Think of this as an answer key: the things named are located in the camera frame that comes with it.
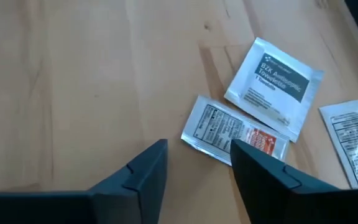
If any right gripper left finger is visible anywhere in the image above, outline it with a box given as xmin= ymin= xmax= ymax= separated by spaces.
xmin=0 ymin=138 xmax=168 ymax=224

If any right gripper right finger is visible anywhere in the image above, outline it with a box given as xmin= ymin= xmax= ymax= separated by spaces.
xmin=229 ymin=139 xmax=358 ymax=224

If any white packet with red print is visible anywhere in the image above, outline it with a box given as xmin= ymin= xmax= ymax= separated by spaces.
xmin=180 ymin=95 xmax=291 ymax=167

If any white BZK towelette packet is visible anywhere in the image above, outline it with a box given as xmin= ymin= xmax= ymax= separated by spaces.
xmin=224 ymin=37 xmax=325 ymax=143

